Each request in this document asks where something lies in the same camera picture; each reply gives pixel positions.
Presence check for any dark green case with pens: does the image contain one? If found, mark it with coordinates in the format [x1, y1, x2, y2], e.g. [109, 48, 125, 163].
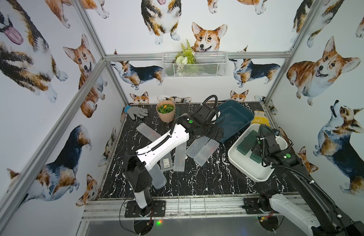
[237, 130, 258, 155]

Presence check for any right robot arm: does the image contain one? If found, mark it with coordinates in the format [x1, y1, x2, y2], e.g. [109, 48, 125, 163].
[252, 124, 364, 236]

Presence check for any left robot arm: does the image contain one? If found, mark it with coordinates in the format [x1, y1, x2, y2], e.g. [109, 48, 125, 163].
[124, 113, 223, 212]

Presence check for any white storage box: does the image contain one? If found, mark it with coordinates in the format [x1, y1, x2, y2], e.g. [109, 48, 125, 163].
[228, 124, 274, 183]

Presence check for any teal storage box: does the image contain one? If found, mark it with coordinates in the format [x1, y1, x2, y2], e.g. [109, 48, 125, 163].
[214, 99, 254, 143]

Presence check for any clear case with pencil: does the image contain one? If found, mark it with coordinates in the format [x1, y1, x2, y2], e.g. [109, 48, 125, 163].
[173, 142, 187, 172]

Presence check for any clear case with red pen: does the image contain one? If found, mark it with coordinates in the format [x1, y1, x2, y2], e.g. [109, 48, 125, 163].
[194, 139, 219, 167]

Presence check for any yellow work glove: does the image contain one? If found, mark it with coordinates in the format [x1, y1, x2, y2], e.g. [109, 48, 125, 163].
[251, 111, 271, 127]

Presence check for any pink pot with green plant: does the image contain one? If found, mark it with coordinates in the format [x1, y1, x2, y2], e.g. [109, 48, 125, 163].
[156, 100, 176, 123]

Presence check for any clear case with pink item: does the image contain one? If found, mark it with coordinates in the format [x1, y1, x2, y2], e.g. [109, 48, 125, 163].
[136, 123, 161, 142]

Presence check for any clear case with barcode label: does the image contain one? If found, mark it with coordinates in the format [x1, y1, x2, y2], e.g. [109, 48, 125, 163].
[159, 153, 173, 172]

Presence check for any artificial fern with flower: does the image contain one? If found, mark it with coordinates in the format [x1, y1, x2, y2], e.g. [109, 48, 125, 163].
[175, 40, 196, 76]

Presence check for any clear rounded case front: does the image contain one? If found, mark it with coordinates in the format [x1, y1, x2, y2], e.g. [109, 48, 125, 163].
[149, 164, 167, 189]

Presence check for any grey work glove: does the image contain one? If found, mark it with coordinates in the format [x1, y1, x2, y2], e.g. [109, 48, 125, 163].
[124, 105, 148, 120]

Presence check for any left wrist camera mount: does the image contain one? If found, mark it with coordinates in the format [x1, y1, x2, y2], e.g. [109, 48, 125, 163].
[196, 104, 220, 122]

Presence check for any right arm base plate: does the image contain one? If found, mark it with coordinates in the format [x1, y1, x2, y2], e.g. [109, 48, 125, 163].
[242, 196, 280, 215]

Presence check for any white wire wall basket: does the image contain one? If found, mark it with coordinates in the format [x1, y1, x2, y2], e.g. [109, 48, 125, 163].
[162, 53, 229, 78]

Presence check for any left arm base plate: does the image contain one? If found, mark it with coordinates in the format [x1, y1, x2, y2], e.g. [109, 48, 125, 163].
[125, 200, 166, 218]

